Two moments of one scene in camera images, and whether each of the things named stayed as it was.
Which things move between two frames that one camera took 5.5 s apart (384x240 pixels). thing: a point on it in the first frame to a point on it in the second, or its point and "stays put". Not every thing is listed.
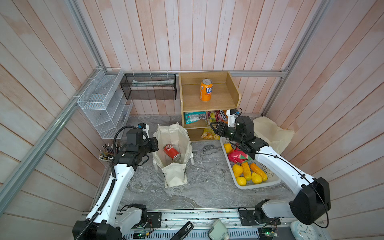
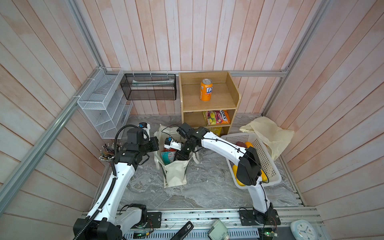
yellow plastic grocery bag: [266, 129] stays put
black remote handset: [184, 232] stays put
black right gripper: [219, 125] to [180, 154]
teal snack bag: [190, 117] to [168, 156]
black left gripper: [153, 141] stays put
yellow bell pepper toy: [237, 170] stays put
